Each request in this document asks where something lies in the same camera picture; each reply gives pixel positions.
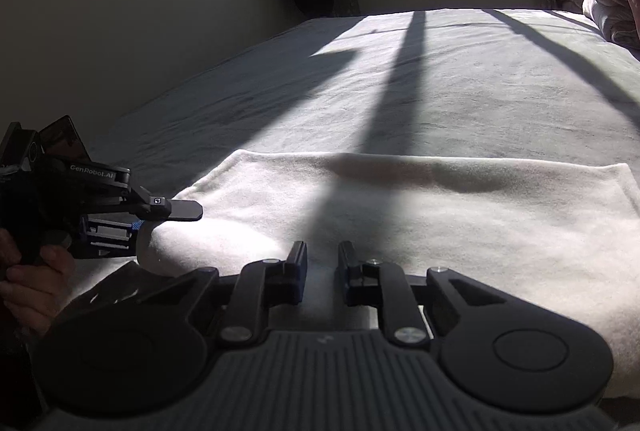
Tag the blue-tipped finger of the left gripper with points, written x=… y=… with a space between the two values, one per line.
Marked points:
x=185 y=210

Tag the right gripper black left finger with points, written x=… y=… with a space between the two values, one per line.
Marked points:
x=262 y=285

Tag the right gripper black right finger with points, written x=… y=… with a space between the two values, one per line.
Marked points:
x=389 y=290

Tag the white garment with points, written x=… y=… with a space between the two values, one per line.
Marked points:
x=562 y=236

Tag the person's left hand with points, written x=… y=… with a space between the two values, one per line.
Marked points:
x=35 y=294

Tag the grey bed sheet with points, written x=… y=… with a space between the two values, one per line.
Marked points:
x=486 y=83

